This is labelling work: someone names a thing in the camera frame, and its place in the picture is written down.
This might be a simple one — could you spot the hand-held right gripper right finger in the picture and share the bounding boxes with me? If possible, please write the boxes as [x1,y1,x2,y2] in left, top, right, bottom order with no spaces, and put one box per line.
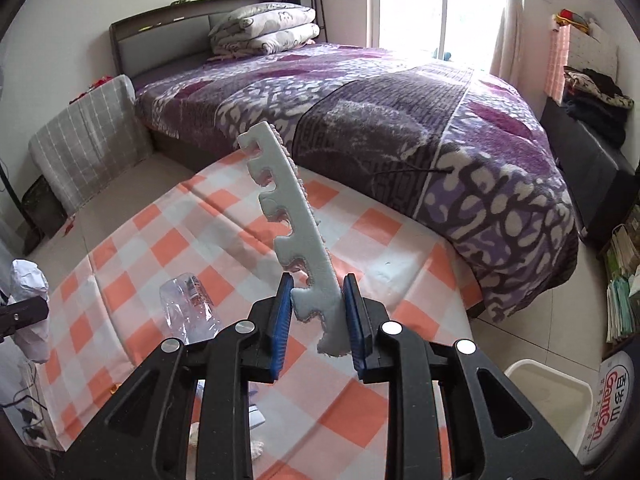
[342,273,586,480]

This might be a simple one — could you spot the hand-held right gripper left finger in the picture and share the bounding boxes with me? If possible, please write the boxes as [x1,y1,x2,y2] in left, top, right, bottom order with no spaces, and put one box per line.
[60,272,296,480]

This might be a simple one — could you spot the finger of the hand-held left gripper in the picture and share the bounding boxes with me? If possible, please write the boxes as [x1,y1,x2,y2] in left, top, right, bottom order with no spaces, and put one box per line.
[0,296,50,344]

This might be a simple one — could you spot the white paper ball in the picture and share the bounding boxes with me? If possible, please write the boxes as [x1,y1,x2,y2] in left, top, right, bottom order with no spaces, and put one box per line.
[10,259,52,365]

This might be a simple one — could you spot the white toothed foam strip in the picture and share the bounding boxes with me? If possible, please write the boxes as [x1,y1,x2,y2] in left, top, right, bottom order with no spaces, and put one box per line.
[237,121,351,359]

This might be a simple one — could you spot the white plastic bin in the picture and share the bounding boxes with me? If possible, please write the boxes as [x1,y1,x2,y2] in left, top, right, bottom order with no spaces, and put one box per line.
[502,358,594,461]

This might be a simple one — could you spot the clear plastic bottle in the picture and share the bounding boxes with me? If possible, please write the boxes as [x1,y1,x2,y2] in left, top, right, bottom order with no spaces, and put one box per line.
[159,271,224,347]

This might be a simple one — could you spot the dark brown board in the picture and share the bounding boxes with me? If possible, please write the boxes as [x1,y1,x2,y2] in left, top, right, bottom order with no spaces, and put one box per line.
[22,177,69,242]

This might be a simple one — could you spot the orange white checked tablecloth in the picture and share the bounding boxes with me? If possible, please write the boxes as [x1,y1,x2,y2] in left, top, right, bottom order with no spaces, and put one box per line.
[37,152,484,480]

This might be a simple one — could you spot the grey checked cloth cover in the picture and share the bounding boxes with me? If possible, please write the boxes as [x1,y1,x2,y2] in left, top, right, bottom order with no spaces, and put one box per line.
[28,74,154,214]

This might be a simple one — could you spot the purple patterned blanket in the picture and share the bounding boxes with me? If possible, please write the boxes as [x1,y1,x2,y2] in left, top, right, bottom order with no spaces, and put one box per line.
[134,42,582,324]

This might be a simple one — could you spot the red cloth item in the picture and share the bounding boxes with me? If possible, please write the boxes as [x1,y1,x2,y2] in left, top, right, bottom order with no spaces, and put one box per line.
[70,76,114,104]

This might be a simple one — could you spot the stack of papers and books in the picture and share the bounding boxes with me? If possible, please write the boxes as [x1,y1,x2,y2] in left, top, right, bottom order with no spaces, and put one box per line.
[602,225,640,344]

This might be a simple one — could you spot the round white sign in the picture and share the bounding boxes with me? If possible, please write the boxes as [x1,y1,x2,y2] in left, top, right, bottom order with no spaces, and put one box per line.
[580,350,640,467]

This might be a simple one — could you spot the black storage bench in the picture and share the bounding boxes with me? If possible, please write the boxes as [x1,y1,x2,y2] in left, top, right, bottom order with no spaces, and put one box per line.
[540,97,637,247]

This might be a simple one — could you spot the dark wooden bed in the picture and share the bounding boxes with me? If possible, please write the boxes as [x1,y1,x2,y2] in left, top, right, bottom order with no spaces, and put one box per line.
[109,0,582,324]

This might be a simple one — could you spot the folded floral quilt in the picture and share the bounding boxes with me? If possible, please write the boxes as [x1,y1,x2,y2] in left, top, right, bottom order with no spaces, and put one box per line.
[207,2,321,59]

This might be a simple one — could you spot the black coat rack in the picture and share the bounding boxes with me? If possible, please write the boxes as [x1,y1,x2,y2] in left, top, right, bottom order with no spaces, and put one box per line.
[280,0,329,44]

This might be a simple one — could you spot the pile of dark clothes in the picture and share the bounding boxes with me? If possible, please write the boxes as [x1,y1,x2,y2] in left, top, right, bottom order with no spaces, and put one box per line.
[562,65,636,149]

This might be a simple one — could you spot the window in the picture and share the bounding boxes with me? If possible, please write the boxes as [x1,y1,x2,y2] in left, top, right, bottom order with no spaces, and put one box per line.
[372,0,506,69]

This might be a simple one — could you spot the light purple curtain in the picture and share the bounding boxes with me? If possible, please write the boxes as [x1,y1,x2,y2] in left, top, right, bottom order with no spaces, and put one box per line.
[490,0,532,79]

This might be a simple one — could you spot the pink grid storage cabinet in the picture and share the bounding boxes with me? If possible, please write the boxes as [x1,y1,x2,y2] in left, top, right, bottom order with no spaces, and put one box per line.
[545,10,622,107]

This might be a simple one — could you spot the black cable with plug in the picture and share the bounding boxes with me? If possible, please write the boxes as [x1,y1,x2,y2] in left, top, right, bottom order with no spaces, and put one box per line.
[0,360,57,447]

